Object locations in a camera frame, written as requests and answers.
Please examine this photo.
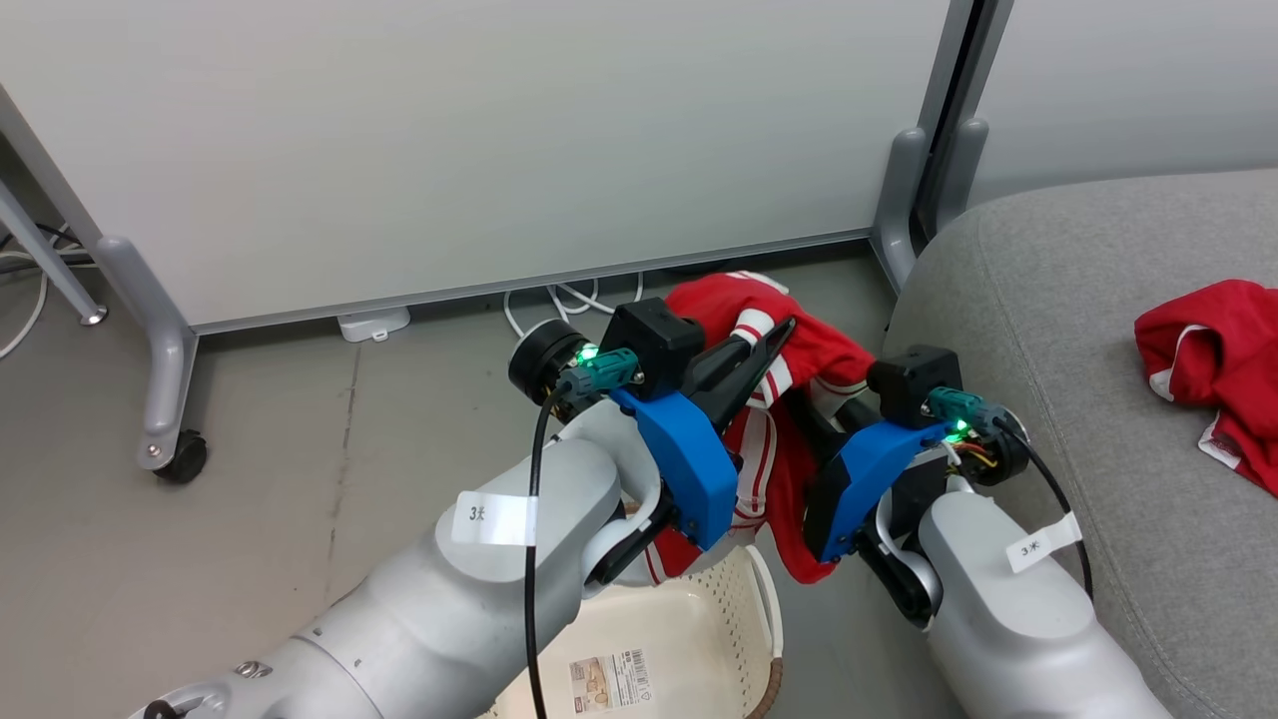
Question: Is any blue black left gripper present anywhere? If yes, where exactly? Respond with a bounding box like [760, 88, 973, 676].
[609, 317, 798, 553]

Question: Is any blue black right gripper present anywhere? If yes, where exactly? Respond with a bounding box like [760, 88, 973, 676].
[803, 395, 956, 565]

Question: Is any red garment with white stripes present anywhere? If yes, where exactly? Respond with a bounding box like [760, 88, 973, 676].
[639, 270, 880, 586]

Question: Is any grey fabric sofa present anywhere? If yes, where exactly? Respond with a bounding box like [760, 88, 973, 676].
[884, 168, 1278, 719]

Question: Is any grey partition foot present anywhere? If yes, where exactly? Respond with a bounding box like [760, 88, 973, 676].
[871, 127, 936, 293]
[937, 117, 991, 239]

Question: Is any beige perforated laundry basket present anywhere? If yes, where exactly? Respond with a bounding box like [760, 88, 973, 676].
[479, 544, 786, 719]

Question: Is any printed basket sticker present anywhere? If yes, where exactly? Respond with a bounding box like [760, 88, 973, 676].
[568, 648, 657, 716]

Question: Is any wide white partition panel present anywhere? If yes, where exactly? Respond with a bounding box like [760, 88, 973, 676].
[0, 0, 975, 337]

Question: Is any crumpled red garment white trim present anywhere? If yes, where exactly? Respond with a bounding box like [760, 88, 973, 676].
[1133, 279, 1278, 498]

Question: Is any white plastic box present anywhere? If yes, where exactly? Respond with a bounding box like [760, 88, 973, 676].
[336, 307, 412, 345]

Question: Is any black caster wheel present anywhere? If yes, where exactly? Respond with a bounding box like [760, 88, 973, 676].
[154, 429, 209, 486]

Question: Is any table leg with caster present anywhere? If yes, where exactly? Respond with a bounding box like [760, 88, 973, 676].
[97, 235, 201, 472]

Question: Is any grey metal stand leg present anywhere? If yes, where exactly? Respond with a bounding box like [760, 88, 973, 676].
[0, 178, 110, 329]

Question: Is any teal right camera connector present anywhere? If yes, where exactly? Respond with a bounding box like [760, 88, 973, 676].
[927, 387, 1001, 437]

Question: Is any teal camera connector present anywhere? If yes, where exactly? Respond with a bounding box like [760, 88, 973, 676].
[927, 387, 1001, 437]
[571, 347, 642, 397]

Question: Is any teal left camera connector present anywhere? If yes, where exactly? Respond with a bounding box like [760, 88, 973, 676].
[571, 347, 642, 397]

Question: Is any white looped cable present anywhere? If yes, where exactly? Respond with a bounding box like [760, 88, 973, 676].
[501, 272, 646, 343]

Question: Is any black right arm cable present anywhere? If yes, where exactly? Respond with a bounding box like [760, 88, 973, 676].
[996, 417, 1095, 602]

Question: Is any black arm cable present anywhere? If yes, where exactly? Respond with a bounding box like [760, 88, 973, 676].
[523, 377, 600, 719]
[996, 417, 1095, 602]

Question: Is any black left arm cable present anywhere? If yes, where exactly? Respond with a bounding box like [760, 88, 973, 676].
[523, 377, 600, 719]

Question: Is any black floor cable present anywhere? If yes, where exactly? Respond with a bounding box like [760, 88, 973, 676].
[0, 224, 85, 269]

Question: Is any white floor cable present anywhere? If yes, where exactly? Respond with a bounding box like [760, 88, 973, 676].
[0, 248, 53, 362]

